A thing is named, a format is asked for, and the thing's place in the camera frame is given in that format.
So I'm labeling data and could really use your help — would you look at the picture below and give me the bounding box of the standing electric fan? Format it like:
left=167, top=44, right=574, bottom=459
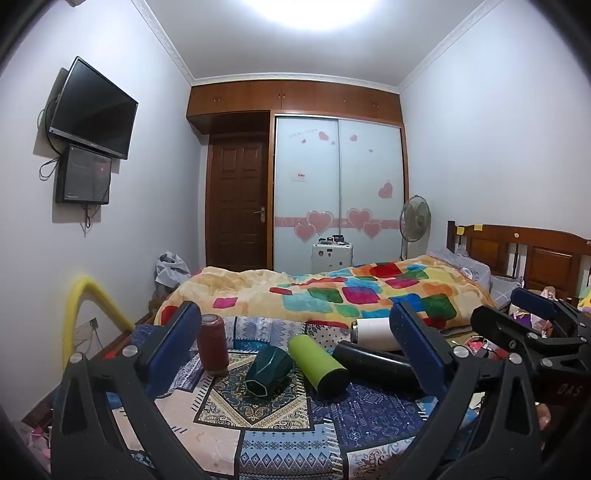
left=399, top=195, right=432, bottom=262

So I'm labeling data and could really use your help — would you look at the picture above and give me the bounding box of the pile of red pink clutter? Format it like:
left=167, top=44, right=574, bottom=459
left=455, top=335, right=502, bottom=363

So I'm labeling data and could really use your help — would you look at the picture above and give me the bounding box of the brown wooden headboard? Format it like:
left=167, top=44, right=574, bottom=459
left=445, top=220, right=591, bottom=302

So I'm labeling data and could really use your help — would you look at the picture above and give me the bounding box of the brown wooden overhead cabinet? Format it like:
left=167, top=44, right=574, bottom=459
left=187, top=79, right=403, bottom=134

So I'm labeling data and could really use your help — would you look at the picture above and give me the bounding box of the white suitcase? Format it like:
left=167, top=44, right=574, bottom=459
left=311, top=235, right=355, bottom=274

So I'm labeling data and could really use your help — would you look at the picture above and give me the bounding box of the wall-mounted black television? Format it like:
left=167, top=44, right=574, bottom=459
left=48, top=56, right=139, bottom=161

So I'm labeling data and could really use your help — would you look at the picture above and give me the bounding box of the dark green faceted cup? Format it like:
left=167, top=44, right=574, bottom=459
left=244, top=346, right=295, bottom=398

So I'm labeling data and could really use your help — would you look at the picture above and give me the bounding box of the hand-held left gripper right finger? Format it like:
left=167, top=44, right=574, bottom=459
left=389, top=301, right=544, bottom=480

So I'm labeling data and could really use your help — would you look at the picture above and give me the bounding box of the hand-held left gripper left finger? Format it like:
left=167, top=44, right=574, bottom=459
left=51, top=301, right=204, bottom=480

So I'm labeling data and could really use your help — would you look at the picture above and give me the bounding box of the dark red cup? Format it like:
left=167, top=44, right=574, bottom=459
left=198, top=314, right=230, bottom=374

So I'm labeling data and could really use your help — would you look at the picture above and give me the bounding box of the brown wooden door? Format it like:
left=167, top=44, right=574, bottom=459
left=206, top=134, right=269, bottom=272

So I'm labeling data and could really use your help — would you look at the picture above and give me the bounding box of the grey printed pillow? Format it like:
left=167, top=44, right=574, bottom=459
left=427, top=248, right=493, bottom=283

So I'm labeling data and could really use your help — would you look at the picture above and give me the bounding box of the blue patterned blanket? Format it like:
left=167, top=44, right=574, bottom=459
left=55, top=316, right=485, bottom=480

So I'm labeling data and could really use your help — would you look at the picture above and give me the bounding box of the grey checked pillow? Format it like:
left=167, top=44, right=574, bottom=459
left=489, top=275, right=524, bottom=303

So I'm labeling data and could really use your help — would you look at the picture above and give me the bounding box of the white wall socket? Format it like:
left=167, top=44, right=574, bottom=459
left=74, top=318, right=99, bottom=341

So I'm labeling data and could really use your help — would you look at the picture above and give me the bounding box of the white sliding-door wardrobe with hearts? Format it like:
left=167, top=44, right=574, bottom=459
left=272, top=113, right=409, bottom=274

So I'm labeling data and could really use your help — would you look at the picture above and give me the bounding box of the black bottle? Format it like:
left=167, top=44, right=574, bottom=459
left=331, top=340, right=420, bottom=394

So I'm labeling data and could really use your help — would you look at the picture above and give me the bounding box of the bright ceiling lamp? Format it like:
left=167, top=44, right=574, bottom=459
left=240, top=0, right=385, bottom=31

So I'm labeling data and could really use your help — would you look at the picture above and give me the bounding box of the lime green bottle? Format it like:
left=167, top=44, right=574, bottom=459
left=287, top=334, right=349, bottom=400

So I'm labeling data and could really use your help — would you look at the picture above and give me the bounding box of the small wall-mounted black monitor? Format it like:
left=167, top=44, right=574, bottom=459
left=55, top=144, right=113, bottom=205

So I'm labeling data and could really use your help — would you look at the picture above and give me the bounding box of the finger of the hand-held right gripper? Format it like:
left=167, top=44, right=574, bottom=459
left=470, top=305, right=587, bottom=371
left=510, top=287, right=591, bottom=340

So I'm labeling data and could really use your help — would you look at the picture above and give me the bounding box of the white bottle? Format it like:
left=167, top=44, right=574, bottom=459
left=349, top=319, right=403, bottom=352

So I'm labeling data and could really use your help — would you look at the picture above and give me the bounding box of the yellow foam tube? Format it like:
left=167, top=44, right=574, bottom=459
left=63, top=275, right=136, bottom=365

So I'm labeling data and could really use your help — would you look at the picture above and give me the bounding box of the grey clothes pile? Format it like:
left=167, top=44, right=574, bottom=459
left=154, top=251, right=192, bottom=291

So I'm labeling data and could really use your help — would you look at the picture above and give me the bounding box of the black wall cable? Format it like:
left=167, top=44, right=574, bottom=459
left=37, top=99, right=100, bottom=234

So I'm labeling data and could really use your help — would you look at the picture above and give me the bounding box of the colourful patchwork blanket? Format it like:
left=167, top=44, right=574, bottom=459
left=154, top=255, right=498, bottom=331

